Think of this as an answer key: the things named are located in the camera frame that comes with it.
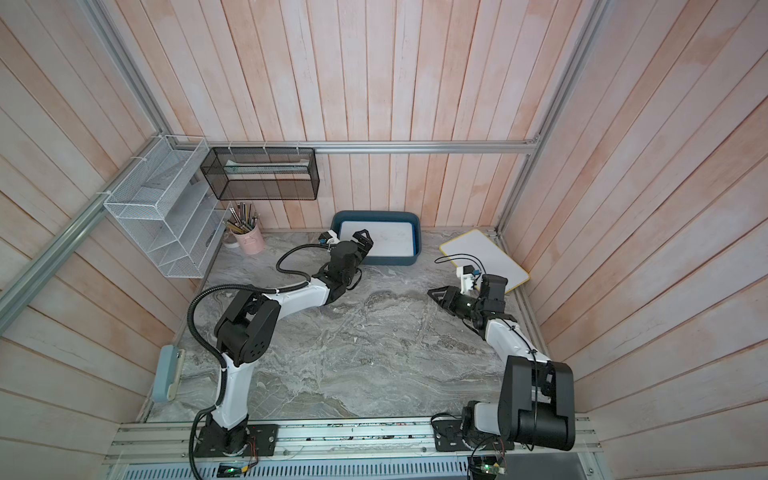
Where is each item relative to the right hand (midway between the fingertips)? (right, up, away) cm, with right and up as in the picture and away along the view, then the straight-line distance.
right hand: (431, 293), depth 87 cm
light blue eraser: (-74, -21, -7) cm, 78 cm away
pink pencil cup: (-62, +21, +14) cm, 67 cm away
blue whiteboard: (-11, +18, +27) cm, 35 cm away
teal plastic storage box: (-13, +27, +31) cm, 44 cm away
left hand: (-20, +16, +9) cm, 27 cm away
